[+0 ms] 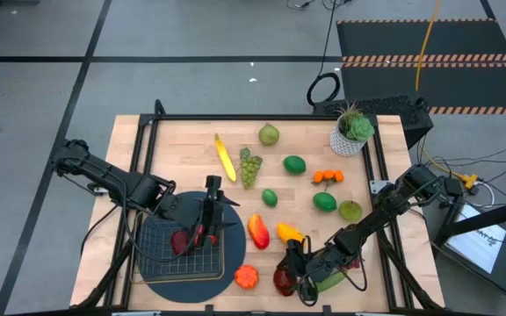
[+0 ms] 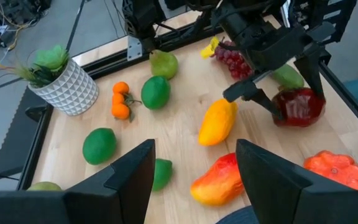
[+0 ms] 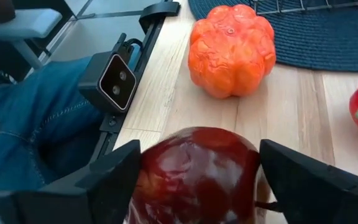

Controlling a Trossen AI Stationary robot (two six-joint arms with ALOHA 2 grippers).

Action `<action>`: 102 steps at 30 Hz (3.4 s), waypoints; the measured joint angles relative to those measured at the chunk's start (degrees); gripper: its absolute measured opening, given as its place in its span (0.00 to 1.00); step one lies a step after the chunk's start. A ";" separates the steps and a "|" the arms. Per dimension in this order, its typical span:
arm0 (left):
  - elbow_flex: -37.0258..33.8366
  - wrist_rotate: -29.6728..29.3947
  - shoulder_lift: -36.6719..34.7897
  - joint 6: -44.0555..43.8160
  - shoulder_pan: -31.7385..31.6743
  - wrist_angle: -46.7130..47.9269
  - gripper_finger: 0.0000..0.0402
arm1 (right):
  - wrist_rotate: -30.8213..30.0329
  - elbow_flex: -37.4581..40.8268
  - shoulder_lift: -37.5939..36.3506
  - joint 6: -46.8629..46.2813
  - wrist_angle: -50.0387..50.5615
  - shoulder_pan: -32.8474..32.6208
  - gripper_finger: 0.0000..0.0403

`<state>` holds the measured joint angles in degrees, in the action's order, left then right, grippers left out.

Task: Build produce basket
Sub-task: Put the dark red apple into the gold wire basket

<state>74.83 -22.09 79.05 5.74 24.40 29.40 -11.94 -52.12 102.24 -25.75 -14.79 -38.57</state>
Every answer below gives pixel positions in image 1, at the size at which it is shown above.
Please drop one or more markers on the black perforated computer case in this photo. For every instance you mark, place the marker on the black perforated computer case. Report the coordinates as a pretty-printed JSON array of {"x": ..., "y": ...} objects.
[{"x": 393, "y": 107}]

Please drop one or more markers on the round green lime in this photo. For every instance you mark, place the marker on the round green lime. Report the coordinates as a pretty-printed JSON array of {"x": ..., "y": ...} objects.
[{"x": 294, "y": 165}]

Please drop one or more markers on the small green lime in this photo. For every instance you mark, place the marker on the small green lime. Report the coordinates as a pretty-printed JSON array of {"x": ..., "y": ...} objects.
[{"x": 269, "y": 198}]

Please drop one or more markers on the yellow banana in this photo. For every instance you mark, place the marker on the yellow banana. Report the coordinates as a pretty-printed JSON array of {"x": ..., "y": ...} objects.
[{"x": 226, "y": 160}]

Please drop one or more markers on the light green apple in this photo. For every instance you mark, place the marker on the light green apple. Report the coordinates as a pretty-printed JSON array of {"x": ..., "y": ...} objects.
[{"x": 350, "y": 211}]

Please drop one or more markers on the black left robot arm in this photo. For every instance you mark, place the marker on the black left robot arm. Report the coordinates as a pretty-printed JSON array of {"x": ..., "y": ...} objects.
[{"x": 103, "y": 173}]

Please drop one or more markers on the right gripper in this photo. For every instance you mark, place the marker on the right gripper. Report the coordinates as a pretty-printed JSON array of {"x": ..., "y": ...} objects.
[{"x": 327, "y": 265}]

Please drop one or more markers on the green grape bunch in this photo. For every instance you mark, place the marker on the green grape bunch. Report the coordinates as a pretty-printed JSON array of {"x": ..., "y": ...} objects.
[{"x": 249, "y": 171}]

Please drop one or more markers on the black metal table frame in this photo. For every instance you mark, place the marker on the black metal table frame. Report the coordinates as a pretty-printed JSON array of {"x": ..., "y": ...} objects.
[{"x": 213, "y": 117}]

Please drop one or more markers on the black power adapter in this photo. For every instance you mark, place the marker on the black power adapter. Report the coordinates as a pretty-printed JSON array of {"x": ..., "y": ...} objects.
[{"x": 453, "y": 186}]

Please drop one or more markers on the brownish green pear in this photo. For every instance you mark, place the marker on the brownish green pear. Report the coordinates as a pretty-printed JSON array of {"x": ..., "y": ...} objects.
[{"x": 269, "y": 135}]

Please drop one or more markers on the red orange mango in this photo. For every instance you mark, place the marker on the red orange mango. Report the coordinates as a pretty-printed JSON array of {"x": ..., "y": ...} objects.
[{"x": 258, "y": 232}]

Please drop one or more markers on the crinkled orange bell pepper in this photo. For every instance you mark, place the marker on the crinkled orange bell pepper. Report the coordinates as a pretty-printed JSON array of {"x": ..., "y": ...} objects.
[{"x": 247, "y": 277}]

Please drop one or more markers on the orange kumquat sprig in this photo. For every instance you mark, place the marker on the orange kumquat sprig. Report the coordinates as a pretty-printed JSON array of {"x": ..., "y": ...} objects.
[{"x": 328, "y": 175}]

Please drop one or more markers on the large dark green lime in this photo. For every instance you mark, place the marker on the large dark green lime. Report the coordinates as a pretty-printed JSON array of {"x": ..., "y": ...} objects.
[{"x": 324, "y": 202}]

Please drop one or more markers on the succulent in white pot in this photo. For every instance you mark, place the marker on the succulent in white pot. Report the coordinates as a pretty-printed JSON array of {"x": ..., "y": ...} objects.
[{"x": 345, "y": 145}]

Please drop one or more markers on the round dark blue mat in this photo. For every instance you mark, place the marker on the round dark blue mat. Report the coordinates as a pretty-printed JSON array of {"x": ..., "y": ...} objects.
[{"x": 231, "y": 263}]

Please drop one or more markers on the green cucumber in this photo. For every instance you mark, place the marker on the green cucumber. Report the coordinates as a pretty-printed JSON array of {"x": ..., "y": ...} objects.
[{"x": 330, "y": 283}]

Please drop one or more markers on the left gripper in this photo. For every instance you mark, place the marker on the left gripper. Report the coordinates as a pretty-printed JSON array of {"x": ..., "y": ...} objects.
[{"x": 212, "y": 184}]

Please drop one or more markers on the black striped floor ramp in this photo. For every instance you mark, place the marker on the black striped floor ramp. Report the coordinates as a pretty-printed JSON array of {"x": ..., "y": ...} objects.
[{"x": 433, "y": 83}]

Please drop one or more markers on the black equipment stand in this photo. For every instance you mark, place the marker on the black equipment stand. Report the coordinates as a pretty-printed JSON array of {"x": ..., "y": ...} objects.
[{"x": 499, "y": 215}]

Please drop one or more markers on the yellow mango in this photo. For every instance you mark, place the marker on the yellow mango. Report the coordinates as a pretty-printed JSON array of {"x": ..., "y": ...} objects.
[{"x": 288, "y": 232}]

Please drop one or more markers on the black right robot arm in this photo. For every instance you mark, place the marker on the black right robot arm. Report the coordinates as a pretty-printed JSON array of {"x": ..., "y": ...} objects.
[{"x": 389, "y": 206}]

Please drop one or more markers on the yellow plug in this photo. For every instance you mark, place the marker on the yellow plug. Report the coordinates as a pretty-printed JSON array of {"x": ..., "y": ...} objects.
[{"x": 470, "y": 180}]

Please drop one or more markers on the maroon apple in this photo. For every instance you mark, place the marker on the maroon apple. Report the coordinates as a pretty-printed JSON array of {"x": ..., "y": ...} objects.
[{"x": 179, "y": 243}]

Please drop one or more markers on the glossy dark red apple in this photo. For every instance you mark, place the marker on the glossy dark red apple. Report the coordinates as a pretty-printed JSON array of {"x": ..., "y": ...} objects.
[{"x": 283, "y": 283}]

